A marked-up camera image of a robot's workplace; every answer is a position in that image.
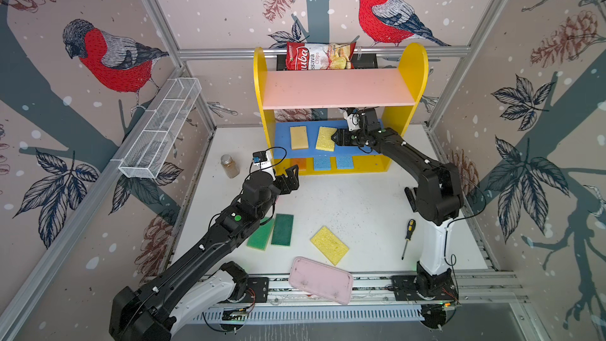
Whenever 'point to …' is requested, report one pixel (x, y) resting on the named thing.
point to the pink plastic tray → (321, 280)
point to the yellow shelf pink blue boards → (302, 110)
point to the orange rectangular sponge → (301, 163)
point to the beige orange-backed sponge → (299, 140)
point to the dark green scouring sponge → (282, 229)
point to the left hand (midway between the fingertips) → (287, 168)
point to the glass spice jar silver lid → (230, 166)
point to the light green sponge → (259, 238)
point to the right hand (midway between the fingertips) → (334, 140)
